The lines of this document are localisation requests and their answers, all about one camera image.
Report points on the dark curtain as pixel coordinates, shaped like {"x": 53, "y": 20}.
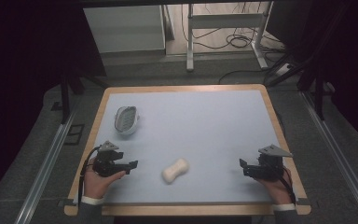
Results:
{"x": 28, "y": 43}
{"x": 348, "y": 56}

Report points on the black floor plate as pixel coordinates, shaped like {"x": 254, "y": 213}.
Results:
{"x": 74, "y": 134}

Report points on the black metal stand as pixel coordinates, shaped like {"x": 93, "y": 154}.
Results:
{"x": 318, "y": 90}
{"x": 66, "y": 93}

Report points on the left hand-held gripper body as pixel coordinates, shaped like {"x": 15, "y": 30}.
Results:
{"x": 105, "y": 161}

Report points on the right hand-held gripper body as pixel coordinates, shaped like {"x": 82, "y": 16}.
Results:
{"x": 268, "y": 166}

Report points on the person's right hand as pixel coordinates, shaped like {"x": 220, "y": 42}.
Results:
{"x": 278, "y": 189}

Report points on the light grey table mat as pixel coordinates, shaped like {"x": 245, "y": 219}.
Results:
{"x": 205, "y": 130}

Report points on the person's left hand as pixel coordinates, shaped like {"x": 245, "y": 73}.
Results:
{"x": 97, "y": 184}

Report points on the white power strip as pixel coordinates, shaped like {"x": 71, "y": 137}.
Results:
{"x": 283, "y": 69}

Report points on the silver floor rail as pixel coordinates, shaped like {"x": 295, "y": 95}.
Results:
{"x": 43, "y": 171}
{"x": 338, "y": 155}

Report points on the white cabinet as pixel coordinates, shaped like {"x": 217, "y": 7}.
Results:
{"x": 124, "y": 28}

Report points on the white soap bar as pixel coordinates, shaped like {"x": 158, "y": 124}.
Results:
{"x": 175, "y": 170}

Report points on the white metal desk frame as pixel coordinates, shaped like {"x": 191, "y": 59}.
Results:
{"x": 223, "y": 21}

